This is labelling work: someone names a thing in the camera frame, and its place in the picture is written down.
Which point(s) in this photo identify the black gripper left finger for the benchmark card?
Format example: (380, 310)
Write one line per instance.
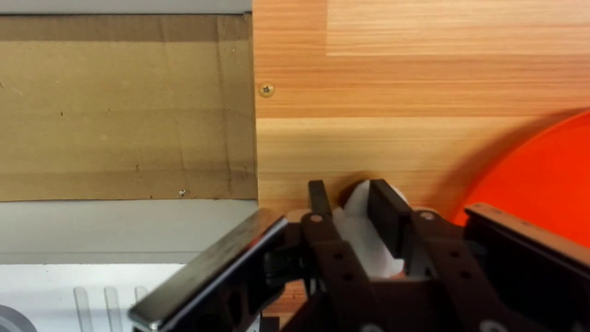
(334, 264)

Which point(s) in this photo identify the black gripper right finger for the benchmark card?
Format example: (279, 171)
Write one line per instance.
(443, 264)

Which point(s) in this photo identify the white mushroom toy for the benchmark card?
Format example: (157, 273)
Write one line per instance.
(362, 245)

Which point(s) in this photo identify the orange round plate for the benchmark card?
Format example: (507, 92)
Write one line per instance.
(541, 177)

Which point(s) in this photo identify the gray toy faucet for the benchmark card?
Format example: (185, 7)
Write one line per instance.
(11, 321)

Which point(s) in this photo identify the brass screw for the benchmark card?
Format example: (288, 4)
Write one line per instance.
(266, 90)

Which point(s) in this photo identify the brown cardboard sheet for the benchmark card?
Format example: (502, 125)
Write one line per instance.
(122, 111)

